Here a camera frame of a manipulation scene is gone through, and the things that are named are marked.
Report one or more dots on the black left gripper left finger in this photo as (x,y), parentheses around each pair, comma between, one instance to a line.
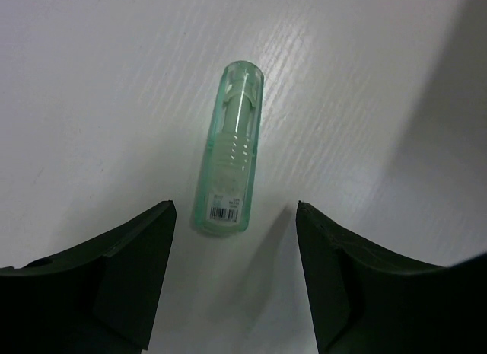
(100,296)

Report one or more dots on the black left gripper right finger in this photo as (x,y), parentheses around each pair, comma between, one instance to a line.
(365,298)

